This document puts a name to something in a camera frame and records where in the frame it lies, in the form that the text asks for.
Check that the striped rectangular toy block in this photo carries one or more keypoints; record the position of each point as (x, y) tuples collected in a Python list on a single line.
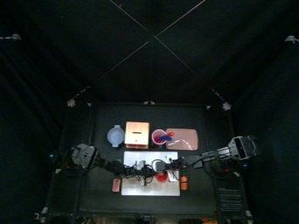
[(116, 185)]

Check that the black panel with white print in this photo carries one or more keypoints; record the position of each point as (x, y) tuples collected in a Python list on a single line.
[(229, 198)]

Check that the white cutting board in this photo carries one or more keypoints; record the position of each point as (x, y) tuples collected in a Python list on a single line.
[(149, 189)]

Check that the wooden drawer box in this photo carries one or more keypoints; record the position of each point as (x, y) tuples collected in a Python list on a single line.
[(136, 128)]

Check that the orange toy piece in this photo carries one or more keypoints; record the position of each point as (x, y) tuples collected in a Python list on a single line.
[(183, 183)]

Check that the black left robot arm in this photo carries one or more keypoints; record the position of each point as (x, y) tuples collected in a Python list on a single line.
[(82, 154)]

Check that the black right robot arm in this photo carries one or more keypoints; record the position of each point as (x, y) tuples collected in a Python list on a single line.
[(209, 155)]

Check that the wooden cutting board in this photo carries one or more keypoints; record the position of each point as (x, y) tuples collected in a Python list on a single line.
[(184, 135)]

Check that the red plastic utensil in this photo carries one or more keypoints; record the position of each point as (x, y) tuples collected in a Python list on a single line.
[(169, 134)]

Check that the blue plastic utensil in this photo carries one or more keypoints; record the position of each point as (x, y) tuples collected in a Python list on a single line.
[(164, 138)]

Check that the red-fronted drawer with knob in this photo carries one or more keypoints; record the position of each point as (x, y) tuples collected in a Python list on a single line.
[(136, 146)]

